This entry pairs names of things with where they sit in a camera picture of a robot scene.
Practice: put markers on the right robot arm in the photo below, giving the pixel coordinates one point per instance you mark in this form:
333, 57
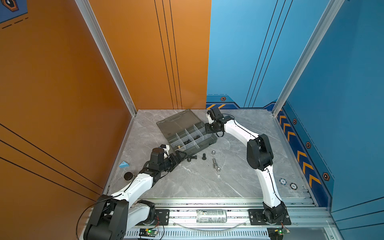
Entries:
259, 157

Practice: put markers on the right aluminium corner post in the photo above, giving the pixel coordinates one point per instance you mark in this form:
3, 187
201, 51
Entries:
318, 34

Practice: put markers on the silver hex bolt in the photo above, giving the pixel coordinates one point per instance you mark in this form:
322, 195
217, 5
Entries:
215, 163

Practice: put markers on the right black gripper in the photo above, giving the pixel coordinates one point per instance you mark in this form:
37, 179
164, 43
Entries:
207, 129

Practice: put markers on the left circuit board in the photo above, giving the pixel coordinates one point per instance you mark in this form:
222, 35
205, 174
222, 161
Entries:
148, 233

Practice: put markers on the aluminium front rail frame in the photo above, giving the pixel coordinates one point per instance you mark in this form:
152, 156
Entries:
309, 221

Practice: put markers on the silver cylinder on rail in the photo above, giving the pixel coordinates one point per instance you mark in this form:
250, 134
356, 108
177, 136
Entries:
211, 216

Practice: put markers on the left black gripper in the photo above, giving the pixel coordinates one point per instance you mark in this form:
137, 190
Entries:
175, 162

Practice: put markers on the left aluminium corner post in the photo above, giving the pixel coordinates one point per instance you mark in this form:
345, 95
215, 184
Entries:
101, 42

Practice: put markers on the right circuit board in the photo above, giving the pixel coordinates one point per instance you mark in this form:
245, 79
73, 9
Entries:
278, 234

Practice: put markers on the white round marker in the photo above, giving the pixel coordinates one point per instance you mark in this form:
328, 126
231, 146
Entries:
283, 181

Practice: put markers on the black round cap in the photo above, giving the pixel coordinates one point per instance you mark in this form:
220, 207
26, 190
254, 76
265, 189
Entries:
128, 176

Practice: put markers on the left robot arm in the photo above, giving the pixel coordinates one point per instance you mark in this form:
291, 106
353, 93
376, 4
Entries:
126, 195

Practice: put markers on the grey plastic organizer box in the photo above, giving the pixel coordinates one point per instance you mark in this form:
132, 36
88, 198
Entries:
186, 125

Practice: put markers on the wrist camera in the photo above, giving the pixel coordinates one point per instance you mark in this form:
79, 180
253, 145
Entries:
166, 149
210, 116

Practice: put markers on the aluminium corner post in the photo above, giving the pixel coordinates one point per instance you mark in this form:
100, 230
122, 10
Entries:
318, 34
101, 42

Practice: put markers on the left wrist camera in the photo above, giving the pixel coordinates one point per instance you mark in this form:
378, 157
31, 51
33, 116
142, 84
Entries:
166, 149

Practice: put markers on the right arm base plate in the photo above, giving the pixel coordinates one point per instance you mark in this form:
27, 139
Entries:
259, 217

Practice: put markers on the black round marker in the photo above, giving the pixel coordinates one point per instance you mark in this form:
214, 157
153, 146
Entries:
293, 186

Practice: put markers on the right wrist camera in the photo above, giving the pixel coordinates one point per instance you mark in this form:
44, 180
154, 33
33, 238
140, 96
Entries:
210, 116

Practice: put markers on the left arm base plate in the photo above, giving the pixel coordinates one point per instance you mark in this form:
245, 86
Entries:
162, 215

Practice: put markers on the black bolt near box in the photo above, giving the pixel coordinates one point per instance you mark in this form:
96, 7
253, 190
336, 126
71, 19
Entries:
189, 159

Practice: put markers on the blue triangular wedge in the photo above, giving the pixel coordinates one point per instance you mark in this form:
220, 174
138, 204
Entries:
123, 164

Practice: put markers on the circuit board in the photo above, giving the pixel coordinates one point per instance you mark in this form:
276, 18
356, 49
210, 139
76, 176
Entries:
148, 233
278, 234

